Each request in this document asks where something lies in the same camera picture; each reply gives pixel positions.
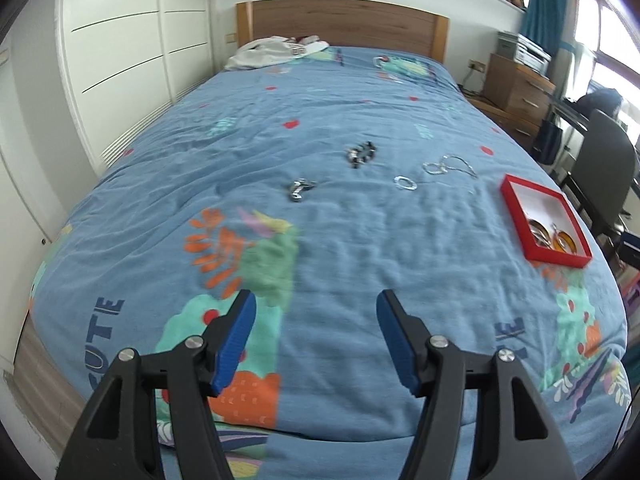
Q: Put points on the white printer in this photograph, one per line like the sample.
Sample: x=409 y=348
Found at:
x=525 y=52

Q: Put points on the wall power socket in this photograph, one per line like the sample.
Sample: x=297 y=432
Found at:
x=476 y=65

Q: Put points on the side window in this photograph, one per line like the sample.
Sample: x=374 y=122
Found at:
x=615 y=35

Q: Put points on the black hanging bag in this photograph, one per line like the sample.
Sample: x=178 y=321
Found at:
x=550 y=142

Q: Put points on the thin silver bangle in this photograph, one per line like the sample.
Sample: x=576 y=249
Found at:
x=536 y=237

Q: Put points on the long teal curtain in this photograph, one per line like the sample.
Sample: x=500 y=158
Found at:
x=547 y=10

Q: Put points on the red cardboard box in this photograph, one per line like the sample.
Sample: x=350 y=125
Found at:
x=555 y=261

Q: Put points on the blue printed blanket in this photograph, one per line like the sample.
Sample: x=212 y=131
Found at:
x=375 y=240

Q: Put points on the glass desk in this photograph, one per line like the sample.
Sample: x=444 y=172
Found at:
x=570 y=112

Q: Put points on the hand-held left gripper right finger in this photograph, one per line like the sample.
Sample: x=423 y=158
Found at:
x=395 y=345

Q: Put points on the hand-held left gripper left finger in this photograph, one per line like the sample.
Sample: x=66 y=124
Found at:
x=235 y=345

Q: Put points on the white garment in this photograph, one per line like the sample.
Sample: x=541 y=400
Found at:
x=260 y=57

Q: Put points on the grey chair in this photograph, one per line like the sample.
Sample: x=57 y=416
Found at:
x=605 y=160

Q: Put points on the white door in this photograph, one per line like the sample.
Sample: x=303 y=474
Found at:
x=25 y=110

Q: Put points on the white wardrobe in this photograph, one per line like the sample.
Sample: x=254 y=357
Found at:
x=115 y=35

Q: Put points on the wooden headboard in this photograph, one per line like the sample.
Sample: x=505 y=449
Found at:
x=340 y=25

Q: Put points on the amber resin bangle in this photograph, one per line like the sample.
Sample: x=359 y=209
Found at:
x=567 y=246

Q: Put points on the black backpack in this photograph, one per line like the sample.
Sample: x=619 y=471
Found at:
x=600 y=102

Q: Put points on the wooden dresser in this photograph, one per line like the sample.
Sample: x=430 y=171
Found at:
x=515 y=90

